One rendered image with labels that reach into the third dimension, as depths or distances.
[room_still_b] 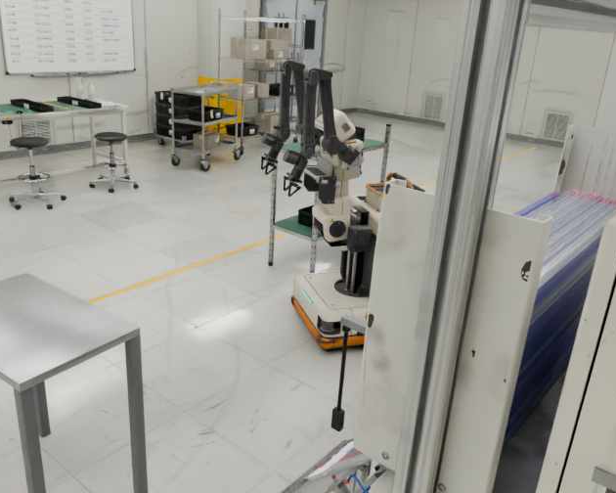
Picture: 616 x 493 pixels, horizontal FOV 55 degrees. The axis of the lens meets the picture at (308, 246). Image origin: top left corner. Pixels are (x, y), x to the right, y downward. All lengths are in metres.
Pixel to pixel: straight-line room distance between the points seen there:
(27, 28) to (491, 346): 7.83
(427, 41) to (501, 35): 11.74
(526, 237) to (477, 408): 0.18
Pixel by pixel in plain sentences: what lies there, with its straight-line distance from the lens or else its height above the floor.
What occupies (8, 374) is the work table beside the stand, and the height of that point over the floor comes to 0.80.
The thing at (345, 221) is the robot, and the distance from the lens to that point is 3.42.
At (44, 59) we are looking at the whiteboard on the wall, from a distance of 8.28.
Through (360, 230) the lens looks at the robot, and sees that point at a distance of 3.37.
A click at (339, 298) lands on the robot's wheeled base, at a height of 0.28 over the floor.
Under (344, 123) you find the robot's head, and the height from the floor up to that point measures 1.33.
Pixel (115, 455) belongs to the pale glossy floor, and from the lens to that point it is 2.89.
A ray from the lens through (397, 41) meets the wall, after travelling 12.57.
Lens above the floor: 1.86
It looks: 21 degrees down
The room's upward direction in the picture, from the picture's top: 4 degrees clockwise
